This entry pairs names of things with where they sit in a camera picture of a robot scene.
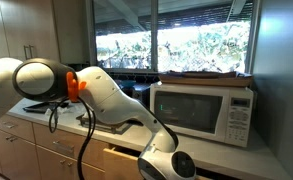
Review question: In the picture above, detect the wooden base cabinet door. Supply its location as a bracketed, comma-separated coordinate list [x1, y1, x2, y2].
[35, 146, 70, 180]
[11, 134, 42, 180]
[0, 129, 14, 180]
[65, 156, 106, 180]

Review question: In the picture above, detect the wooden drawer with snacks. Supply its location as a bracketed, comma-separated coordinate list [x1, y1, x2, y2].
[102, 145, 144, 180]

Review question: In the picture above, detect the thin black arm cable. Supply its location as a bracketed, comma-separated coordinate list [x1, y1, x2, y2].
[48, 97, 70, 134]

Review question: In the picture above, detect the blue plastic bowl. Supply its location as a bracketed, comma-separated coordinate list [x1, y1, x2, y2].
[117, 79, 138, 90]

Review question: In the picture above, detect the narrow wooden drawer front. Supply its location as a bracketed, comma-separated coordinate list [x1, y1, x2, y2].
[0, 114, 36, 143]

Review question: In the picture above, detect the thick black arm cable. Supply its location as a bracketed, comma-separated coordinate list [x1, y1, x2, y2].
[75, 95, 98, 180]

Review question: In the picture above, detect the orange cable clip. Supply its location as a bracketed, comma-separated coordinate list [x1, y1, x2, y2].
[65, 71, 87, 103]

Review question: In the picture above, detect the crumpled white paper towel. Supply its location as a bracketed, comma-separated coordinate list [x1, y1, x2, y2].
[44, 102, 84, 117]

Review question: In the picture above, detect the white microwave oven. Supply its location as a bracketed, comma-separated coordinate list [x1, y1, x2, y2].
[149, 81, 255, 148]

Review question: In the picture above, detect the large kitchen window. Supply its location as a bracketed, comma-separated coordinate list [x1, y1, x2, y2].
[92, 0, 262, 75]

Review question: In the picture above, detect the wooden serving tray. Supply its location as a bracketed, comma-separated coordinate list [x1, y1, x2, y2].
[158, 70, 254, 88]

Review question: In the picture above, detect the wide wooden drawer front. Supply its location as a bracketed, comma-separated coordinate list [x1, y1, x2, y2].
[32, 122, 113, 172]

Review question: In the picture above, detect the steel bar drawer handle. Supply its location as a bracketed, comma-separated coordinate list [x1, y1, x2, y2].
[51, 139, 76, 152]
[2, 121, 17, 130]

